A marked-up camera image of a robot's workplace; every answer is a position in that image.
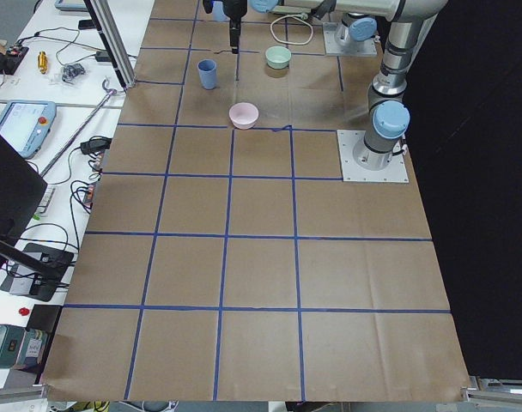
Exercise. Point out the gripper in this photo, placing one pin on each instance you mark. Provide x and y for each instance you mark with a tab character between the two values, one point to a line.
234	9

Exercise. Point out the blue cup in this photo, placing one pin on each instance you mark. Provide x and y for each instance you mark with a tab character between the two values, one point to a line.
207	71
218	12

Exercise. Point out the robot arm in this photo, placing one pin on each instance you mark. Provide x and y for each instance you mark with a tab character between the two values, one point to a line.
355	27
407	18

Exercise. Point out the green bowl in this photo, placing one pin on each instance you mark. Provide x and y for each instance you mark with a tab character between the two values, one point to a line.
277	57

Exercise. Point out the pink bowl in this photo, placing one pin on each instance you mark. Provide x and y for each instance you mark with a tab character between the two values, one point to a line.
243	115

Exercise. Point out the black smartphone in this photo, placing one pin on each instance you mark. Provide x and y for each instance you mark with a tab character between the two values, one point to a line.
86	25

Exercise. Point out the black power adapter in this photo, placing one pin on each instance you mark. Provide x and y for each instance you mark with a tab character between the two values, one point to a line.
95	145

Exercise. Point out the gold cylinder tool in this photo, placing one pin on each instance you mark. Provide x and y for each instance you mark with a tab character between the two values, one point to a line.
42	62

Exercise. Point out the blue teach pendant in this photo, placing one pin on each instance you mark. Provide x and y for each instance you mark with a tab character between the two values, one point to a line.
25	124

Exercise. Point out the black monitor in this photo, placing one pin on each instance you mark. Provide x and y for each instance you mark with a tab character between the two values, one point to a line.
21	189

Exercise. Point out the monitor stand base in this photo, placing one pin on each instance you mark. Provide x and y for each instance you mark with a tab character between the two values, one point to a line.
36	272

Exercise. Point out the green box device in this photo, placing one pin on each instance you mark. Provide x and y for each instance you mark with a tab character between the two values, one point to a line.
11	338

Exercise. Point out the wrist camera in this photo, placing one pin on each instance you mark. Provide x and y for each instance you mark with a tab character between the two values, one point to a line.
208	6

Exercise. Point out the aluminium frame post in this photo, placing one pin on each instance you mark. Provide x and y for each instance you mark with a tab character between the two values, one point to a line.
106	27

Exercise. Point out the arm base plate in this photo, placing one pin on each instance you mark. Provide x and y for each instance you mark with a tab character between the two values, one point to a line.
332	48
359	164

